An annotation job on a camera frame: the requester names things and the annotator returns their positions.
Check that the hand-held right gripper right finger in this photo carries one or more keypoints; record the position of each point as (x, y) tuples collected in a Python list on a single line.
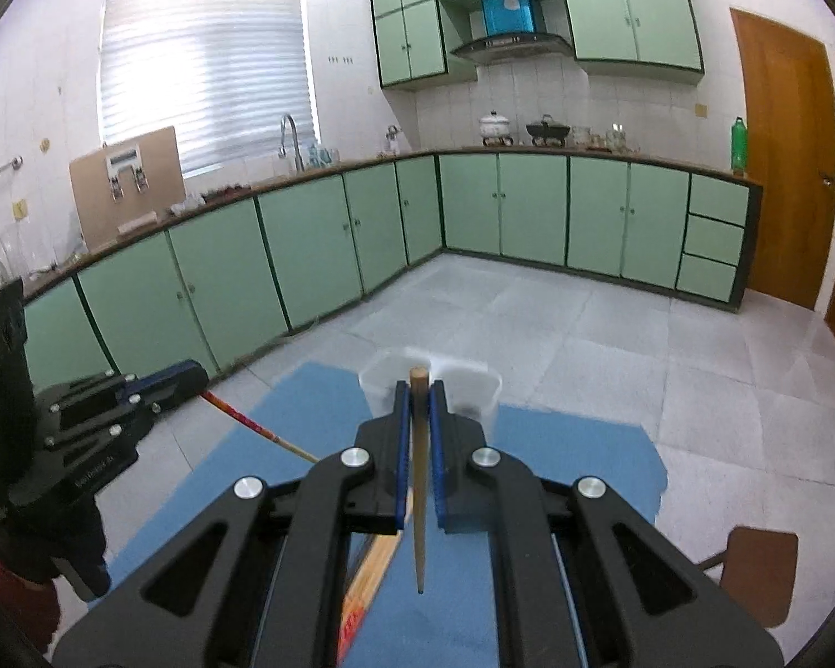
[(438, 459)]

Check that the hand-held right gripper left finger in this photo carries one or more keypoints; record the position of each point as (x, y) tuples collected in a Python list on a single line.
[(403, 459)]

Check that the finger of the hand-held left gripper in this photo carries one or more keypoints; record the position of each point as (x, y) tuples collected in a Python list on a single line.
[(181, 386), (90, 395)]

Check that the plain wooden chopstick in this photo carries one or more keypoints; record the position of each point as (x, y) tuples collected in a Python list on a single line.
[(419, 473)]

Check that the translucent plastic container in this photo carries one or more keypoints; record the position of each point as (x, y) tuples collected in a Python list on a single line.
[(473, 390)]

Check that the red orange patterned chopstick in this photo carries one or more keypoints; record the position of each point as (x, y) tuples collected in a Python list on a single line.
[(257, 426), (372, 570)]

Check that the person's left forearm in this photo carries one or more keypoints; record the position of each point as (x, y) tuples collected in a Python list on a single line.
[(7, 605)]

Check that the green base cabinet run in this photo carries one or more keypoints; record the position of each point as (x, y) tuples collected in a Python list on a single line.
[(529, 209), (216, 278)]

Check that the blue table mat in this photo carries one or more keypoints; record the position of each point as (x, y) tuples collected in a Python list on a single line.
[(584, 473)]

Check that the wooden board with metal clasps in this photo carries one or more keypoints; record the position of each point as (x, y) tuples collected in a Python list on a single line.
[(160, 202)]

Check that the clear glass cup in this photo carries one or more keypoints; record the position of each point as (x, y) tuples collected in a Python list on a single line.
[(323, 155)]

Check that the curved metal faucet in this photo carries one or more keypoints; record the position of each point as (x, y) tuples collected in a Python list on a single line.
[(293, 139)]

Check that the white window blind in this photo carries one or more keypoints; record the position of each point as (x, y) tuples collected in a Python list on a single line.
[(209, 69)]

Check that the white lidded pot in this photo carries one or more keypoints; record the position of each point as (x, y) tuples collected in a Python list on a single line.
[(494, 126)]

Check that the brown wooden stool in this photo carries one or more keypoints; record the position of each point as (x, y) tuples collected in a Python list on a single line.
[(758, 577)]

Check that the black wok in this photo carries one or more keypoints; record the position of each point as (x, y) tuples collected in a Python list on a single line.
[(547, 131)]

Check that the clear glass jar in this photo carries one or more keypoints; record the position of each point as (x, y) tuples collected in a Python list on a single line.
[(581, 138), (617, 139)]

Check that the green drawer unit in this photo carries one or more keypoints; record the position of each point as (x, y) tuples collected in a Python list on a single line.
[(713, 236)]

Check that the green plastic bottle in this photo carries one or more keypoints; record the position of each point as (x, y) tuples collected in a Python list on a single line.
[(739, 149)]

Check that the range hood with blue film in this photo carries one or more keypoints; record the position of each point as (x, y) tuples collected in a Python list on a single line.
[(511, 21)]

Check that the brown wooden door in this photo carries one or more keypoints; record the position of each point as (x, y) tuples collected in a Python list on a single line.
[(786, 153)]

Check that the small metal wall tap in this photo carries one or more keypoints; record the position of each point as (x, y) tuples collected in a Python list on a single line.
[(393, 138)]

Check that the green wall cabinet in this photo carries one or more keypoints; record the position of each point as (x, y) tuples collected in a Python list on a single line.
[(410, 42), (633, 14)]

